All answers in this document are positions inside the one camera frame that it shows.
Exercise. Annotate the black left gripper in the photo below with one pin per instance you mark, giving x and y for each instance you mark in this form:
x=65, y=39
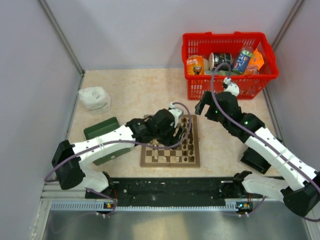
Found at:
x=171, y=140

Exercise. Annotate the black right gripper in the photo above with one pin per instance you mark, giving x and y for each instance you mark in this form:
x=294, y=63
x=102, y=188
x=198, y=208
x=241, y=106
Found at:
x=206, y=99

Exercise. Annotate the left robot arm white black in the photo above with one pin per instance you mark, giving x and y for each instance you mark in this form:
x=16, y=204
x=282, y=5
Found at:
x=71, y=160

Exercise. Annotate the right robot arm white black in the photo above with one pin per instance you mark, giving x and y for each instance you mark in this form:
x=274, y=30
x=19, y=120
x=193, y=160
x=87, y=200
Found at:
x=299, y=188

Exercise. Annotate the wooden chess board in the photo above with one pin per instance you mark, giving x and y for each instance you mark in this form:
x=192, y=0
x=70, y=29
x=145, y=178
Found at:
x=186, y=155

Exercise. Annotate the orange razor package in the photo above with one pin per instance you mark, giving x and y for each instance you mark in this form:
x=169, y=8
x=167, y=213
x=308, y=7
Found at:
x=195, y=65

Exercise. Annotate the black cup noodle container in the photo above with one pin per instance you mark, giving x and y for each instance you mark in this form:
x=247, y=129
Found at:
x=216, y=59

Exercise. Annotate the red plastic basket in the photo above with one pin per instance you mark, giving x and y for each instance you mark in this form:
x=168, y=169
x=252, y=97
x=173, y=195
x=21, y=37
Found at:
x=203, y=44

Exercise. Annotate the blue snack bag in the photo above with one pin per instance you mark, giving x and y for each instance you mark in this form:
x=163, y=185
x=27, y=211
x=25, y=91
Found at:
x=242, y=60

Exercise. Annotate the orange snack package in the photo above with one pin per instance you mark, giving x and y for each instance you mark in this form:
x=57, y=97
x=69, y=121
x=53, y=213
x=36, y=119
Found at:
x=255, y=63

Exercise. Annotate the green plastic tray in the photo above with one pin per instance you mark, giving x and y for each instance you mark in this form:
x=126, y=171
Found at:
x=102, y=128

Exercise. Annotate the black plastic tray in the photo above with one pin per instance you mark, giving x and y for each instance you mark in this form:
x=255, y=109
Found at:
x=255, y=160

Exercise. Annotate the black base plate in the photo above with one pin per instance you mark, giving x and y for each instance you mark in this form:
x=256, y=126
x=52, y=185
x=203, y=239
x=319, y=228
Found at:
x=174, y=191

